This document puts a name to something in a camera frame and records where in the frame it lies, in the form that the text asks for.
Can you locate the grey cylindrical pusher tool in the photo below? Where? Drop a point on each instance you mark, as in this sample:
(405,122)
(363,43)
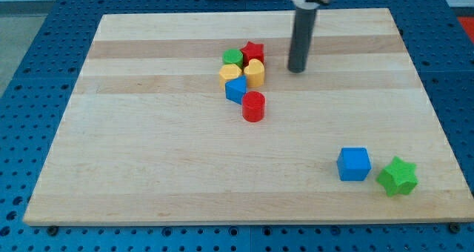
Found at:
(302,36)

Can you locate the blue cube block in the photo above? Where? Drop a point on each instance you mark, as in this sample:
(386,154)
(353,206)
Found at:
(353,164)

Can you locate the green cylinder block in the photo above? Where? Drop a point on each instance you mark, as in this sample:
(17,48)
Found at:
(233,56)

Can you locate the red star block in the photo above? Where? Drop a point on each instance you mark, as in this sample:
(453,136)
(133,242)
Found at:
(252,50)

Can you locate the yellow hexagon block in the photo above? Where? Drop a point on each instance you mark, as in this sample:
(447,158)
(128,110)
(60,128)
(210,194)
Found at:
(227,73)

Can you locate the yellow heart block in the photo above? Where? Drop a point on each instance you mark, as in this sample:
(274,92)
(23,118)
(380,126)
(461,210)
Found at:
(255,73)

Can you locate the wooden board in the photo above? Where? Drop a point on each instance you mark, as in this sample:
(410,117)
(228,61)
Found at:
(149,138)

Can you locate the red cylinder block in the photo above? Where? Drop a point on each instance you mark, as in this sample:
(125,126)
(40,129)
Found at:
(253,106)

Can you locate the blue triangle block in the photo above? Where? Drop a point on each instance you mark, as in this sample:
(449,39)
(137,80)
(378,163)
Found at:
(235,89)

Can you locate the green star block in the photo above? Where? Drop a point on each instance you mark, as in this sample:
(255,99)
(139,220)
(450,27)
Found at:
(398,177)

